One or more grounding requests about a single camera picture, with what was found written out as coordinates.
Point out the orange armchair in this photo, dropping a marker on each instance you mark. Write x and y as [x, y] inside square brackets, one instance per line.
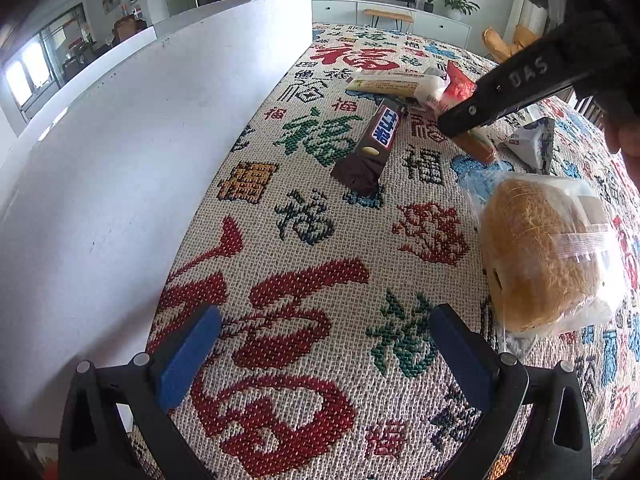
[510, 42]

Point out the window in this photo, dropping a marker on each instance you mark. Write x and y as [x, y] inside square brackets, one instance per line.
[25, 72]

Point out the large leafy potted plant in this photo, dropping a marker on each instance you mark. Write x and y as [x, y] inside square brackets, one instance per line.
[457, 2]

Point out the bread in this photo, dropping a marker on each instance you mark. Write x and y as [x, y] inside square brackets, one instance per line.
[542, 255]

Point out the silver triangular snack packet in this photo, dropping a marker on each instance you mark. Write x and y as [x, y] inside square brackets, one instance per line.
[532, 146]

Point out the printed blanket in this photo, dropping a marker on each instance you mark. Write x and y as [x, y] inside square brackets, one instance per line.
[310, 270]

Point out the cream long snack packet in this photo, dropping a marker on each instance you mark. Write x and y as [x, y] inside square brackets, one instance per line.
[387, 85]

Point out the small green potted plant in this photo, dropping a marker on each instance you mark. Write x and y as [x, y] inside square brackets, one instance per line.
[429, 1]

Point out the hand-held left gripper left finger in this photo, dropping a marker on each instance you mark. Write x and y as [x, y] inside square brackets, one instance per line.
[187, 355]

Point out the brown chocolate bar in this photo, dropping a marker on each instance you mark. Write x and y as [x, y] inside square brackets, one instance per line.
[370, 152]

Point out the orange sausage stick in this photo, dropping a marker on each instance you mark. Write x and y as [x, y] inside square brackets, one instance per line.
[480, 146]

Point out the person's right hand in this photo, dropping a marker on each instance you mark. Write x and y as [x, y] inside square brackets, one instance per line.
[625, 132]

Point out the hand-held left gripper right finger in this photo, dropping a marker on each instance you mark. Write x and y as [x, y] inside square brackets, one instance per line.
[460, 355]

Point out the red snack packet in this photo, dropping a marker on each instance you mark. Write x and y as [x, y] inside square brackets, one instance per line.
[457, 87]

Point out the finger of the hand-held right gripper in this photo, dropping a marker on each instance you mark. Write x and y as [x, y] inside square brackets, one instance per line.
[500, 90]

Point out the wooden stool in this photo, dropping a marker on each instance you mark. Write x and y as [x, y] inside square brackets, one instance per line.
[387, 15]

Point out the white board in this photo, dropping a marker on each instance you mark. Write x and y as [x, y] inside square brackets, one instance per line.
[125, 160]

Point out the white television cabinet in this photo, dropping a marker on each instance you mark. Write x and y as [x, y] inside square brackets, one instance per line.
[450, 27]

